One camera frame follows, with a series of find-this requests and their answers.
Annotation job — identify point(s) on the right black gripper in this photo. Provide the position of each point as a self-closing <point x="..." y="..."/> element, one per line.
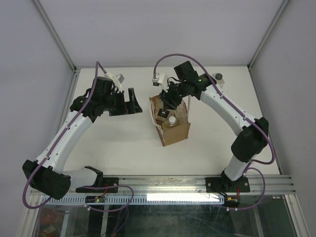
<point x="169" y="101"/>

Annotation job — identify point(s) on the clear bottle white cap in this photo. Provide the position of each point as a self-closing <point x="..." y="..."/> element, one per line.
<point x="170" y="123"/>

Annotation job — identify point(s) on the right aluminium corner post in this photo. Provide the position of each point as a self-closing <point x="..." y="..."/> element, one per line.
<point x="268" y="33"/>

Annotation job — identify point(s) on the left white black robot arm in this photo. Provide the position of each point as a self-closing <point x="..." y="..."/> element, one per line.
<point x="47" y="174"/>

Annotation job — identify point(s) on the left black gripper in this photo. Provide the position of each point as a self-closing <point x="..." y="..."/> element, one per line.
<point x="134" y="106"/>

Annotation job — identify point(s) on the clear square bottle dark cap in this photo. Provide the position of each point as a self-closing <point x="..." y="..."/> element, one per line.
<point x="219" y="79"/>

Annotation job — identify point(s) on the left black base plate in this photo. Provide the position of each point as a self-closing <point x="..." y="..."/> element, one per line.
<point x="107" y="185"/>

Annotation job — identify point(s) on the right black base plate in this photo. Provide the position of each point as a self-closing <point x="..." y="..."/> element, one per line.
<point x="225" y="185"/>

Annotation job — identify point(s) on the aluminium rail frame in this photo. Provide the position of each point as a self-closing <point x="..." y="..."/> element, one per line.
<point x="271" y="184"/>

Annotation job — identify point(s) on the left aluminium corner post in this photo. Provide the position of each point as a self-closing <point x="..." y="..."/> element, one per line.
<point x="53" y="33"/>

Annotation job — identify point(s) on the aluminium corner post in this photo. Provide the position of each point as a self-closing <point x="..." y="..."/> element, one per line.
<point x="268" y="33"/>
<point x="53" y="33"/>

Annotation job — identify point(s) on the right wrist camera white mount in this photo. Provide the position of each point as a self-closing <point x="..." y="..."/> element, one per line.
<point x="160" y="79"/>

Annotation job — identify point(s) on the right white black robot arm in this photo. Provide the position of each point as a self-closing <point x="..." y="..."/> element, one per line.
<point x="251" y="133"/>

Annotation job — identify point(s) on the brown canvas tote bag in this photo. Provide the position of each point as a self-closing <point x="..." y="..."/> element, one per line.
<point x="176" y="134"/>

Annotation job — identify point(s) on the grey slotted cable duct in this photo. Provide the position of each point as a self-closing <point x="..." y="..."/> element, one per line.
<point x="149" y="199"/>

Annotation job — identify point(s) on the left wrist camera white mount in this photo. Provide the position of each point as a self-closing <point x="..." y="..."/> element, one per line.
<point x="117" y="80"/>

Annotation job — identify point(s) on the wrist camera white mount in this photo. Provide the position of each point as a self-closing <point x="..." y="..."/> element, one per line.
<point x="117" y="80"/>
<point x="160" y="79"/>

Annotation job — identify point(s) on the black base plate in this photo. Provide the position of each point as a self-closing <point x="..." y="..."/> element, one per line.
<point x="107" y="185"/>
<point x="225" y="185"/>

